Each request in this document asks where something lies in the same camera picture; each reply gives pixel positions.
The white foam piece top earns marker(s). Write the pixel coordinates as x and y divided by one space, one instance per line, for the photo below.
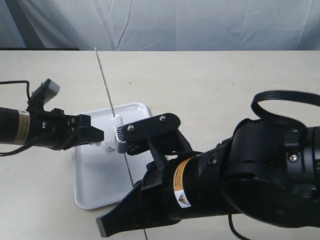
117 121

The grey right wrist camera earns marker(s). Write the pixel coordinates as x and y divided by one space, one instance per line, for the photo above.
158 134

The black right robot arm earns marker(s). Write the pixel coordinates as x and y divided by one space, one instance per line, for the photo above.
259 172

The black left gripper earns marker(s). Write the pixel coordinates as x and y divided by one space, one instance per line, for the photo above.
54 129

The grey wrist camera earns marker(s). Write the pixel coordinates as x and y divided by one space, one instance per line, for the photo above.
45 92
158 134

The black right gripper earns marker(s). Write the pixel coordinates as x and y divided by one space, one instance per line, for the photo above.
151 201

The blue-grey backdrop curtain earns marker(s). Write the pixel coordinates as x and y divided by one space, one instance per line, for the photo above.
160 25

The white foam piece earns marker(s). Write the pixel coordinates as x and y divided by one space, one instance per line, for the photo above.
117 121
109 142

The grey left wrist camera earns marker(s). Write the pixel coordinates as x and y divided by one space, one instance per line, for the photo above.
45 92

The white rectangular plastic tray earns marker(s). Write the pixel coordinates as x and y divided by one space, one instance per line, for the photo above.
102 177

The thin metal skewer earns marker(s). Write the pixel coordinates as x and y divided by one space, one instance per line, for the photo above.
105 82

